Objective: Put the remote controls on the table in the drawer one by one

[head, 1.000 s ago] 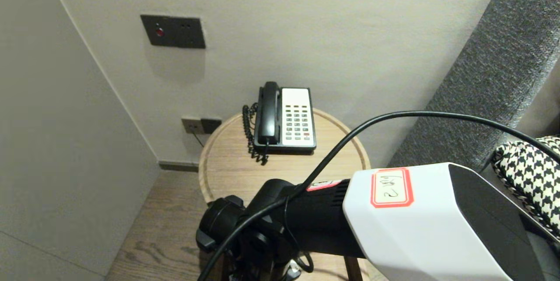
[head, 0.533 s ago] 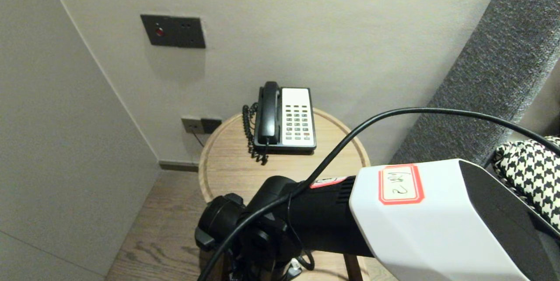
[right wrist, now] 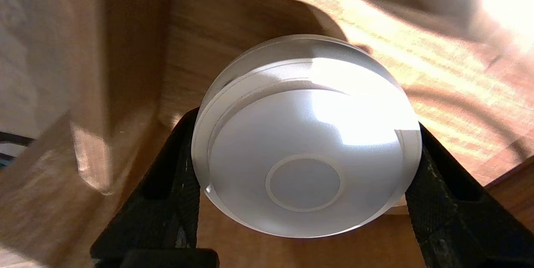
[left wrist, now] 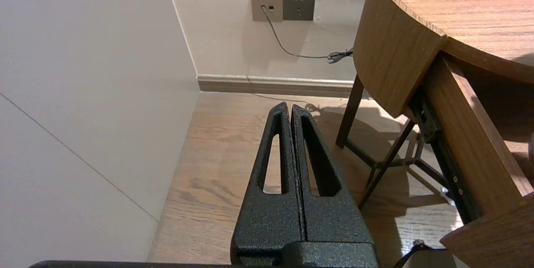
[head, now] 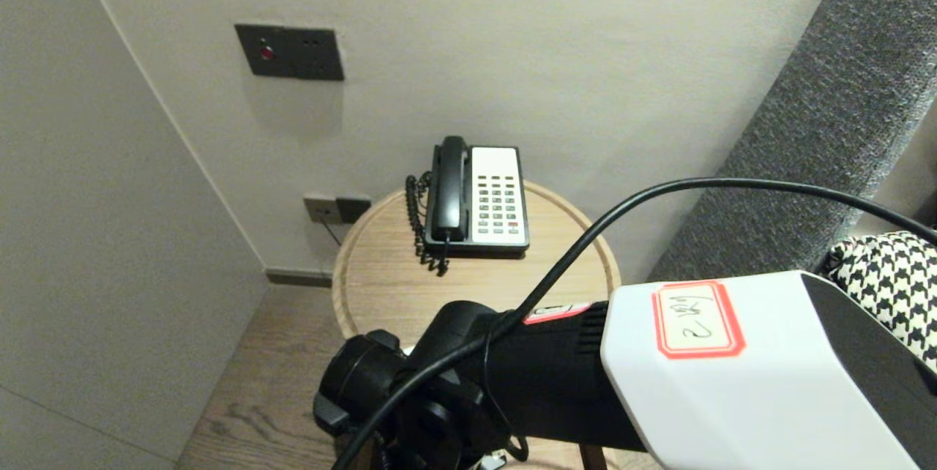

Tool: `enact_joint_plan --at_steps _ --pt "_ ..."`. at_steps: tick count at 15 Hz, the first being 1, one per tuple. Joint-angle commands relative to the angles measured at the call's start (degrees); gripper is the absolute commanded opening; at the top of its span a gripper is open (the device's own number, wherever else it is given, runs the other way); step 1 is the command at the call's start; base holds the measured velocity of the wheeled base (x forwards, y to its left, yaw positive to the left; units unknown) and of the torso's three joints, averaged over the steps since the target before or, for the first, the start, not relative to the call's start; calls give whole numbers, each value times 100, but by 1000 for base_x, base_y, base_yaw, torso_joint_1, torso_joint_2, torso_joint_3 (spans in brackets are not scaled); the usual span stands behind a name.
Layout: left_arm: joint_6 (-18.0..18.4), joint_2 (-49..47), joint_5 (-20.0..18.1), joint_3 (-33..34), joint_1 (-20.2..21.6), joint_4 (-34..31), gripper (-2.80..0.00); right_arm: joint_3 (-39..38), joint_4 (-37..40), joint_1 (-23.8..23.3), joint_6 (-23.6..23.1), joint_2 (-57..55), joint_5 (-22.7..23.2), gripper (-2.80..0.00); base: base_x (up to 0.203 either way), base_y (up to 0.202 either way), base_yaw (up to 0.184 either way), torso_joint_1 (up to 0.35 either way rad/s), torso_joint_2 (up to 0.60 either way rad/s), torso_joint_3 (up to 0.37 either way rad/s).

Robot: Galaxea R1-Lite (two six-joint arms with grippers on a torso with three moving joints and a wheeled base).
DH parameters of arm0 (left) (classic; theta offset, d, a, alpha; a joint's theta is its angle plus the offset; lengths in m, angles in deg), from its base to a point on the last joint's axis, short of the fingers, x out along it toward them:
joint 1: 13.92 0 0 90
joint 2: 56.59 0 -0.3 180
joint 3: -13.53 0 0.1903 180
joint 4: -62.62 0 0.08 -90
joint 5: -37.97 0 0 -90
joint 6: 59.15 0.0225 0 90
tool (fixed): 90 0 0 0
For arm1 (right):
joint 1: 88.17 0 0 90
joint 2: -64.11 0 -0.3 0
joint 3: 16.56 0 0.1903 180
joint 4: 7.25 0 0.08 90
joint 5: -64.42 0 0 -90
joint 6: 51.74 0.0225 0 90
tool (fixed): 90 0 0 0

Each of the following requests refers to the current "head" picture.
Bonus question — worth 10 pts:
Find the dark wall switch panel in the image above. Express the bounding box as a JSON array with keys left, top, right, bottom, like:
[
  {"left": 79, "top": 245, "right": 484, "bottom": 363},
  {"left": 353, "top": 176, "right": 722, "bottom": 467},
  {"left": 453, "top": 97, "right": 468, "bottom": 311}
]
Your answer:
[{"left": 234, "top": 24, "right": 345, "bottom": 82}]

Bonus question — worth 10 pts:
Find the dark grey wall socket plate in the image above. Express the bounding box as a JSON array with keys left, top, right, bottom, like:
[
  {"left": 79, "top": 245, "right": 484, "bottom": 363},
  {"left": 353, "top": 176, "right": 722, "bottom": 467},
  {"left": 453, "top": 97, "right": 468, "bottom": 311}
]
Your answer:
[{"left": 337, "top": 197, "right": 372, "bottom": 224}]

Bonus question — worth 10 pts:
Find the beige wall socket plate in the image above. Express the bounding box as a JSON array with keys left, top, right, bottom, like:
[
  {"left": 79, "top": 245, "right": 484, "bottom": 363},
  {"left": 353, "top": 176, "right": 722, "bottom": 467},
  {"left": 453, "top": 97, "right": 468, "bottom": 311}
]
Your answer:
[{"left": 304, "top": 195, "right": 343, "bottom": 225}]

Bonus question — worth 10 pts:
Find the black telephone handset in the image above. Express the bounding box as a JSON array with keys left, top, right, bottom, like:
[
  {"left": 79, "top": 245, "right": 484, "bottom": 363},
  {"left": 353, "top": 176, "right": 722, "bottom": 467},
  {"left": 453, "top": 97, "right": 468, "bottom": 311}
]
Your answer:
[{"left": 430, "top": 135, "right": 470, "bottom": 242}]

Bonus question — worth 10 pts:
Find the black coiled telephone cord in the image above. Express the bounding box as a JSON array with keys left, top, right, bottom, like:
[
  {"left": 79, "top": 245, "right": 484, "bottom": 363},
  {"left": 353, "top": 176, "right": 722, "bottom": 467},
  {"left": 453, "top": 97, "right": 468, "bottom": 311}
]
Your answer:
[{"left": 405, "top": 173, "right": 449, "bottom": 277}]

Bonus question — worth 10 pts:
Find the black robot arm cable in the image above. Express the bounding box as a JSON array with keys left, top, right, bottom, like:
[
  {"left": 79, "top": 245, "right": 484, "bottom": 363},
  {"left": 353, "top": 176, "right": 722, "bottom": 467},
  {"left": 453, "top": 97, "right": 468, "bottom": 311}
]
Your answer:
[{"left": 329, "top": 177, "right": 937, "bottom": 470}]

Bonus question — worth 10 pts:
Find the grey upholstered bed headboard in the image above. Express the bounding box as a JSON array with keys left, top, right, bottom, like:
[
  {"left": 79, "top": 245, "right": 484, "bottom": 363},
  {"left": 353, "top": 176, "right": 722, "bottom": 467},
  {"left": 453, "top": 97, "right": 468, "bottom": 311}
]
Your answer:
[{"left": 648, "top": 0, "right": 937, "bottom": 284}]

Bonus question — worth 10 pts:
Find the black white houndstooth pillow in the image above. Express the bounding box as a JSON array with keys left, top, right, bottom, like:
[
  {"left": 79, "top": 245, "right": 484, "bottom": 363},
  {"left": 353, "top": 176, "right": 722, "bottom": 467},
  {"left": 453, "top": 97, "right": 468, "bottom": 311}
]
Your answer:
[{"left": 816, "top": 231, "right": 937, "bottom": 376}]

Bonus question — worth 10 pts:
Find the round wooden bedside table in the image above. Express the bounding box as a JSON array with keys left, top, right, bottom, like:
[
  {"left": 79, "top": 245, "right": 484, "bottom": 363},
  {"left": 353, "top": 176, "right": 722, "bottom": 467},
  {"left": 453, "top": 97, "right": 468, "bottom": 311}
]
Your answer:
[{"left": 332, "top": 179, "right": 621, "bottom": 354}]

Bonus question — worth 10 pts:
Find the black and white desk telephone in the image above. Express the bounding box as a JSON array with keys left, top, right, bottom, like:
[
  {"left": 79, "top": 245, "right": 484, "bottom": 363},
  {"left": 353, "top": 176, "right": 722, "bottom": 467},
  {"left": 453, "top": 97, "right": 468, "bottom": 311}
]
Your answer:
[{"left": 423, "top": 146, "right": 530, "bottom": 258}]

